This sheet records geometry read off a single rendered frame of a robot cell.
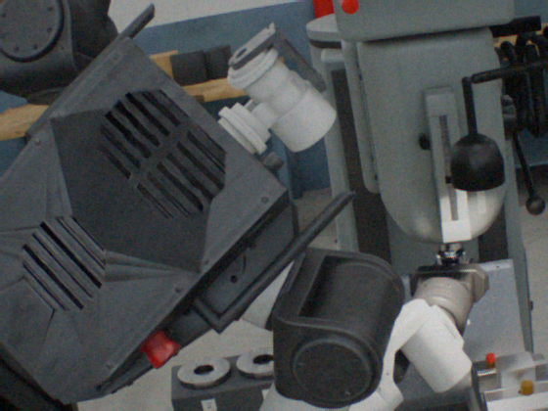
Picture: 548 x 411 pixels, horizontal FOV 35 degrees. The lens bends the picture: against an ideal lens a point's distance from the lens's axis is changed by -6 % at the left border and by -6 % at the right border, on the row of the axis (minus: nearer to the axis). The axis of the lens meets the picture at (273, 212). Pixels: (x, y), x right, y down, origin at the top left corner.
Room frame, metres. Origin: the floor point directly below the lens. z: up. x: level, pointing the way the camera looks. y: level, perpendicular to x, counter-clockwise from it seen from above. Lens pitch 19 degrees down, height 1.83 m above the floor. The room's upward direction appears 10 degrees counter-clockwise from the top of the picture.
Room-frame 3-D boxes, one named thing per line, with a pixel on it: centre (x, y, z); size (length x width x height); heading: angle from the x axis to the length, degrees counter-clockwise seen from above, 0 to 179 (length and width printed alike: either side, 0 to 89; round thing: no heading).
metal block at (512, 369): (1.26, -0.35, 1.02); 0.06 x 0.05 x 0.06; 85
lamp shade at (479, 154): (1.07, -0.26, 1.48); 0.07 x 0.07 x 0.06
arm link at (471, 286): (1.19, -0.22, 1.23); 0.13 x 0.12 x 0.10; 68
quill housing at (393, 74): (1.28, -0.26, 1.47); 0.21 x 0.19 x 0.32; 83
